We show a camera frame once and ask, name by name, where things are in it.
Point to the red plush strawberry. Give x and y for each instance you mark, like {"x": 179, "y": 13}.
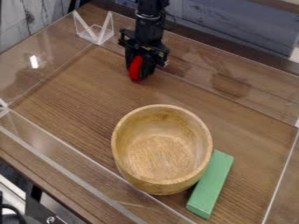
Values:
{"x": 135, "y": 67}

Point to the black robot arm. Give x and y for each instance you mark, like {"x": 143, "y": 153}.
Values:
{"x": 149, "y": 21}

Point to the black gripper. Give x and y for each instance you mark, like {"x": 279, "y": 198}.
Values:
{"x": 153, "y": 53}

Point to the wooden bowl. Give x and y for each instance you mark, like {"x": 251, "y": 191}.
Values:
{"x": 161, "y": 147}

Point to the clear acrylic corner bracket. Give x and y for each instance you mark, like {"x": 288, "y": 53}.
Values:
{"x": 97, "y": 34}

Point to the clear acrylic front wall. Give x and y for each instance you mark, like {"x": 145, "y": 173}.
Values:
{"x": 84, "y": 185}

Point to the black metal table mount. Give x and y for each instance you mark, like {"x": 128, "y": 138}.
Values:
{"x": 43, "y": 209}

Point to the green rectangular block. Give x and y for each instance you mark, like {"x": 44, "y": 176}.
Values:
{"x": 208, "y": 187}

